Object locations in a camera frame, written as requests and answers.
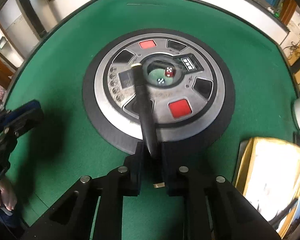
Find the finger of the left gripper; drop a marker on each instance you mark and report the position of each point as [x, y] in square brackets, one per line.
[27, 122]
[22, 113]

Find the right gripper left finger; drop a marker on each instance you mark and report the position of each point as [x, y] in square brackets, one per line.
[92, 207]

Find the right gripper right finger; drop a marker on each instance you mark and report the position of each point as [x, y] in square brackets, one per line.
[213, 207]

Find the black gold pen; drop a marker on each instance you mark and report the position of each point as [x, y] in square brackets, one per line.
[147, 124]

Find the person left hand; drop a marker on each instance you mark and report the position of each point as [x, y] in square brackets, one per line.
[7, 194]

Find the yellow-edged white tray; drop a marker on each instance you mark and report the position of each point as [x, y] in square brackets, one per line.
[268, 176]

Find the round table control panel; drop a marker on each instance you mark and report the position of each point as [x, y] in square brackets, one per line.
[191, 110]

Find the dark die white dots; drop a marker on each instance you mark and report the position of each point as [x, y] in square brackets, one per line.
[160, 81]

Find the red die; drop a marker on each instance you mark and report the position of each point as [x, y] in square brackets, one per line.
[170, 71]

